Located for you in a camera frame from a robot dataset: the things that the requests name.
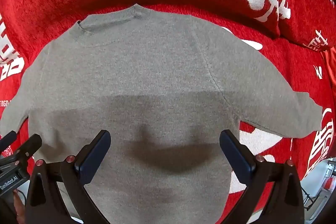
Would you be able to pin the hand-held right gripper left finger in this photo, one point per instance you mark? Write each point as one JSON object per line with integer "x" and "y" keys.
{"x": 94, "y": 158}

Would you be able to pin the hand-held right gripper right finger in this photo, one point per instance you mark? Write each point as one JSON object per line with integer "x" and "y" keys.
{"x": 236, "y": 158}

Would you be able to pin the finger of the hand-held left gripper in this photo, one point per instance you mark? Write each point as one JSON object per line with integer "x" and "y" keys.
{"x": 8, "y": 140}
{"x": 29, "y": 146}

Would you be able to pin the grey knit sweater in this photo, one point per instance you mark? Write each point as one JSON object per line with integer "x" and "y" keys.
{"x": 157, "y": 69}

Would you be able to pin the metal rack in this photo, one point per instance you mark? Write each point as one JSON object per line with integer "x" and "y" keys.
{"x": 311, "y": 197}

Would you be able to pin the red printed blanket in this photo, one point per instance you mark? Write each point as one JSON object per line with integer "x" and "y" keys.
{"x": 39, "y": 16}

